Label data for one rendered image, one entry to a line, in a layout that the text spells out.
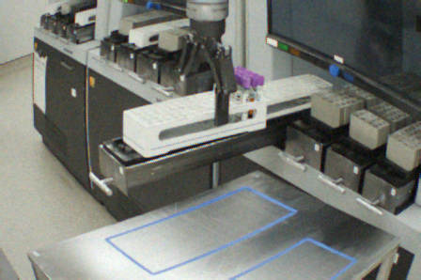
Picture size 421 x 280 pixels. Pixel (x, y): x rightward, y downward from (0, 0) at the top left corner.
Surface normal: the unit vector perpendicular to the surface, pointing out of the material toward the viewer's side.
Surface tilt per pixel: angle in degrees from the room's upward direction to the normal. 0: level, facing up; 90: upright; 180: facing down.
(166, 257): 0
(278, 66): 90
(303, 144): 90
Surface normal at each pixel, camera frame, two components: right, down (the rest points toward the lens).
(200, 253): 0.02, -0.91
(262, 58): -0.81, 0.23
